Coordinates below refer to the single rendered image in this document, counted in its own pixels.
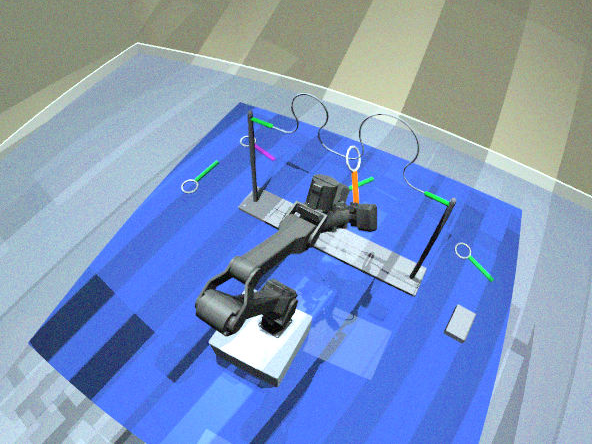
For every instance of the orange handle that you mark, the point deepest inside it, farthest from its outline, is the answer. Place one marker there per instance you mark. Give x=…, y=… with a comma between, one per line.
x=354, y=175

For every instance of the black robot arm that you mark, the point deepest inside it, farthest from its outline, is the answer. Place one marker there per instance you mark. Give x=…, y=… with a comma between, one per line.
x=276, y=301

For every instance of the green handle with white loop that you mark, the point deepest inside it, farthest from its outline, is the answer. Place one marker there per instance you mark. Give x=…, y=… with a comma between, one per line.
x=475, y=263
x=200, y=176
x=363, y=182

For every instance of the white loop with pink handle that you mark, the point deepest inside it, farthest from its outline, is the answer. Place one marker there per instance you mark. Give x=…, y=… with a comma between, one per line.
x=259, y=149

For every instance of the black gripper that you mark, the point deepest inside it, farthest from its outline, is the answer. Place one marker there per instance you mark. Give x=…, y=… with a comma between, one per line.
x=361, y=216

